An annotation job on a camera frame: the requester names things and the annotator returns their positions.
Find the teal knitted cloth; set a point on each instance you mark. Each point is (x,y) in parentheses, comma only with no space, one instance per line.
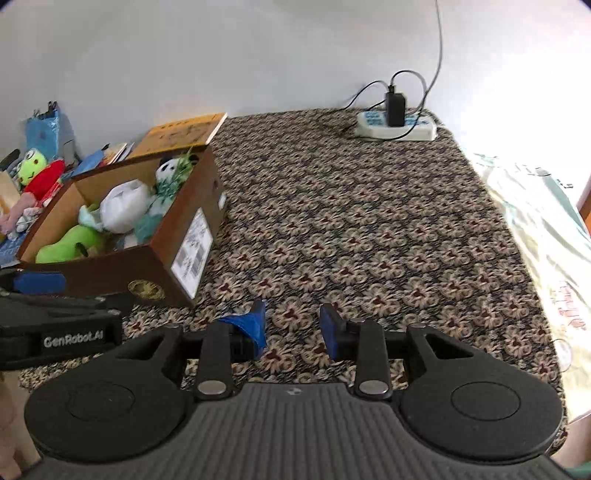
(148,224)

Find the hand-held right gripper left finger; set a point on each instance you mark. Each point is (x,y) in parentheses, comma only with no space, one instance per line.
(249,327)

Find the blue plastic bag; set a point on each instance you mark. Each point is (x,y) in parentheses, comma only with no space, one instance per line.
(46,134)

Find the yellow book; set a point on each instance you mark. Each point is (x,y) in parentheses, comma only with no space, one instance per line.
(180,134)

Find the pink plush toy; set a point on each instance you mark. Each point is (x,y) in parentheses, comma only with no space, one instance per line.
(18,213)

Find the blue book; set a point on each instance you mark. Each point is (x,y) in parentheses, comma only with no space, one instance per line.
(91,160)

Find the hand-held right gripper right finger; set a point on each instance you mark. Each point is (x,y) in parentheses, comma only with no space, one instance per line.
(330,332)

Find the light green sock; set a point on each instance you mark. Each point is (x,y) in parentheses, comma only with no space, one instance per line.
(88,217)

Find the brown patterned blanket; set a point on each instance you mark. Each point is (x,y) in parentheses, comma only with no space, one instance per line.
(360,240)

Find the white power strip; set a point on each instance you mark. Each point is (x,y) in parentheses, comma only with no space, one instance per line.
(397,130)

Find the red plush toy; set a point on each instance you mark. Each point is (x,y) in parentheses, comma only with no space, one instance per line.
(44,182)

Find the white fluffy plush ball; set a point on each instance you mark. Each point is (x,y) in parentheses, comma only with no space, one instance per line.
(122,205)

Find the green frog plush toy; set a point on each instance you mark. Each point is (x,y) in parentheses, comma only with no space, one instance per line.
(31,165)

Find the panda plush toy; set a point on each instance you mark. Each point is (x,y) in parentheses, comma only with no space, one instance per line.
(166,173)

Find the light green blanket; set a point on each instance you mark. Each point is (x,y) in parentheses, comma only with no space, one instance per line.
(549,258)

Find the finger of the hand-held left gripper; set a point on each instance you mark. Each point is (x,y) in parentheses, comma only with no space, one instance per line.
(39,282)
(92,304)

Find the black charger plug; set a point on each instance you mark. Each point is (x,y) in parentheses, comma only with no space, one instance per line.
(395,110)

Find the brown cardboard box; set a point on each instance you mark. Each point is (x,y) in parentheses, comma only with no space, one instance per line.
(138,272)

